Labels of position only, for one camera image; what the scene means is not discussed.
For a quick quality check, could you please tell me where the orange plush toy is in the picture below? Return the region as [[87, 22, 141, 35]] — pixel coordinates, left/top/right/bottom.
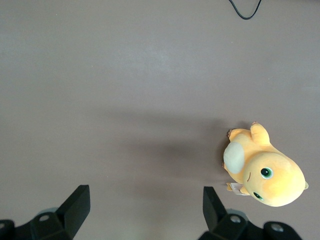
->
[[222, 121, 310, 208]]

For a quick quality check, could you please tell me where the black looped cable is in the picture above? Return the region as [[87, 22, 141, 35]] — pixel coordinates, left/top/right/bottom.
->
[[228, 0, 263, 20]]

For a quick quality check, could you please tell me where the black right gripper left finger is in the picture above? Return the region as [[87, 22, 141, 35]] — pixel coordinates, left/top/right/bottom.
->
[[14, 184, 91, 240]]

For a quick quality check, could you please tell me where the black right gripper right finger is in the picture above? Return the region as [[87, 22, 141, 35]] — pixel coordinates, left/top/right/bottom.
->
[[199, 185, 266, 240]]

